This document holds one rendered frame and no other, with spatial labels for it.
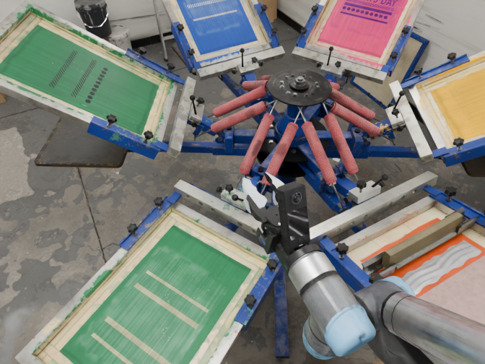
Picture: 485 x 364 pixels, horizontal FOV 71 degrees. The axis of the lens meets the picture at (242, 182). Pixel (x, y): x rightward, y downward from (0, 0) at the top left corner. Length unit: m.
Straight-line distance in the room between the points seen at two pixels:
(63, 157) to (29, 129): 2.02
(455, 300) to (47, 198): 2.87
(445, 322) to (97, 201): 2.72
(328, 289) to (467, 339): 0.19
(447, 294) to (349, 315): 0.81
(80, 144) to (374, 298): 1.70
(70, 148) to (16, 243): 1.22
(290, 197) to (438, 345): 0.30
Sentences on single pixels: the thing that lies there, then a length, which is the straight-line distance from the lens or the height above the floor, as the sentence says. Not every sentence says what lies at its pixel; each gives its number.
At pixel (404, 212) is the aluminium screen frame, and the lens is 1.54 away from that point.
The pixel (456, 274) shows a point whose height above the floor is 1.12.
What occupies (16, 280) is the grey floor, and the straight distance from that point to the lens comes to 2.88.
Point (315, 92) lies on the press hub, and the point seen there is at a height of 1.31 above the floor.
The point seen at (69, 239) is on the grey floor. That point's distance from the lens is 2.88.
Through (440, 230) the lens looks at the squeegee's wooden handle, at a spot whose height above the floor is 1.17.
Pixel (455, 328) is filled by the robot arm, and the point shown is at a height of 1.72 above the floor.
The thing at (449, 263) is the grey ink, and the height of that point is 1.11.
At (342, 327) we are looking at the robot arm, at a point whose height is 1.69.
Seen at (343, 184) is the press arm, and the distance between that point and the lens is 1.57.
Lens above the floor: 2.21
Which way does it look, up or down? 49 degrees down
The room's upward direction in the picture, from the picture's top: straight up
